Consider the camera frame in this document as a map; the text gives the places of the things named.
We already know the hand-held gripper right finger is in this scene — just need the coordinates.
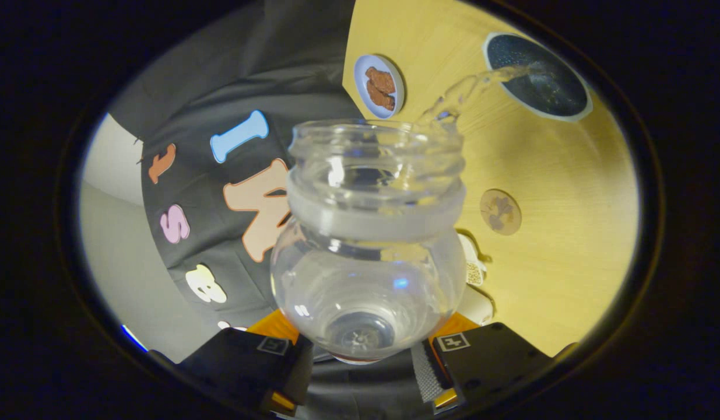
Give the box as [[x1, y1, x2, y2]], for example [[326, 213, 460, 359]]
[[411, 312, 556, 415]]

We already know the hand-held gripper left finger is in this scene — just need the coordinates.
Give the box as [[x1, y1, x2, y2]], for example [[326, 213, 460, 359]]
[[176, 309, 315, 416]]

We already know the round wooden coaster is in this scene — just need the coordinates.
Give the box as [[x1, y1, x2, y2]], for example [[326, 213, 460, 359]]
[[480, 188, 522, 236]]

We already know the clear glass bottle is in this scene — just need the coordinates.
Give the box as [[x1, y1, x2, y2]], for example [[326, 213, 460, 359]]
[[270, 119, 468, 365]]

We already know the white cup with wooden handle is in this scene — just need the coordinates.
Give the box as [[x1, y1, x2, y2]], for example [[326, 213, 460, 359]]
[[483, 32, 593, 123]]

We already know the white dish with green powder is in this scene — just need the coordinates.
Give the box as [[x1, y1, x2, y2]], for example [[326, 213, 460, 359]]
[[456, 229, 489, 286]]

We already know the wooden table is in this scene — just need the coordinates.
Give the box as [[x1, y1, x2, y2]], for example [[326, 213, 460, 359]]
[[342, 0, 640, 358]]

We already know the black backdrop cloth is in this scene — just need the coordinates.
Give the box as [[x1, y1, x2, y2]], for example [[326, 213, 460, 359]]
[[106, 0, 436, 420]]

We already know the brown food piece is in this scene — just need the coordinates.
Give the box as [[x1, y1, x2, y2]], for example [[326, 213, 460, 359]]
[[365, 66, 396, 95], [366, 80, 395, 111]]

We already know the light blue plate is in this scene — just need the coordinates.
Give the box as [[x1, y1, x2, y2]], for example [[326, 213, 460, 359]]
[[353, 54, 406, 120]]

